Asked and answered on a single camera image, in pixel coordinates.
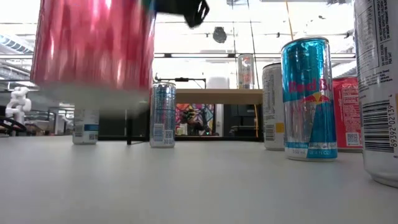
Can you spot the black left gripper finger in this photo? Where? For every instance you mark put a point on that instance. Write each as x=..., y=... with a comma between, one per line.
x=192, y=15

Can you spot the silver red blue can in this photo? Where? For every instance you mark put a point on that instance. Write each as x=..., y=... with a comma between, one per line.
x=245, y=71

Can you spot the red Fanta strawberry can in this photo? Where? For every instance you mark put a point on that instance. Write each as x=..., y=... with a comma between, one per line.
x=93, y=46
x=346, y=118

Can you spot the white can yellow patch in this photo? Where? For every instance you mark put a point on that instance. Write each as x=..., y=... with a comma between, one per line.
x=272, y=102
x=379, y=77

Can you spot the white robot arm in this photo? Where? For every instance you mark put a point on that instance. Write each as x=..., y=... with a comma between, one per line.
x=18, y=102

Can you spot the long ceiling light strip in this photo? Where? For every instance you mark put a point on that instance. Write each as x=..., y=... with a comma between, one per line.
x=199, y=55

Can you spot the white cylinder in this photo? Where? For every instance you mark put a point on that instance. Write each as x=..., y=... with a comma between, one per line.
x=217, y=82

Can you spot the colourful patterned panel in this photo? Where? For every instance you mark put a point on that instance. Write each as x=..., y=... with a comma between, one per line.
x=202, y=112

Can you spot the silver blue slim can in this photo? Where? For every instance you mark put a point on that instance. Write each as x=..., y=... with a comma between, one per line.
x=162, y=118

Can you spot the black cabinet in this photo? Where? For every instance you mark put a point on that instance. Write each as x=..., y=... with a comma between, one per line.
x=242, y=121

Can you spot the black partition panel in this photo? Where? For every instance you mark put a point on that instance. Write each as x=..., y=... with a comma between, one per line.
x=115, y=124

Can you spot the Red Bull sugarfree can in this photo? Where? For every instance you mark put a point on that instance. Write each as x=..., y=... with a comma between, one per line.
x=308, y=118

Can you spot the white slim can black top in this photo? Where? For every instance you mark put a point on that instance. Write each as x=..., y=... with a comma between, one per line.
x=86, y=127

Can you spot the wooden shelf black frame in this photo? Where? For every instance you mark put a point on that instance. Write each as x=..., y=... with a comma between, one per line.
x=217, y=96

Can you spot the ceiling air duct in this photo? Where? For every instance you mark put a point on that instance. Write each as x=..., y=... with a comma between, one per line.
x=15, y=43

